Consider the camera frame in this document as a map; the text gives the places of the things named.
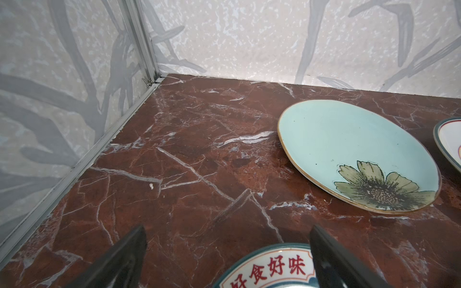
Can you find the aluminium cage frame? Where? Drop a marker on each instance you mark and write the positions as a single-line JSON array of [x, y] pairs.
[[72, 74]]

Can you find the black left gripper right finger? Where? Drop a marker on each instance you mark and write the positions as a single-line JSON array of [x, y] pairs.
[[337, 267]]

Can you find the mint green flower plate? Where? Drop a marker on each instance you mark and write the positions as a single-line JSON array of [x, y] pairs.
[[359, 156]]

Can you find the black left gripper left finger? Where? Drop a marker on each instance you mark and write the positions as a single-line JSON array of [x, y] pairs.
[[119, 267]]

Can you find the orange sunburst plate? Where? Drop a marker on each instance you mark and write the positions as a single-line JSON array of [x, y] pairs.
[[447, 136]]

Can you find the green rimmed Chinese text plate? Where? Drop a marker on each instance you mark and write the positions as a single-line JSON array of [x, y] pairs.
[[287, 265]]

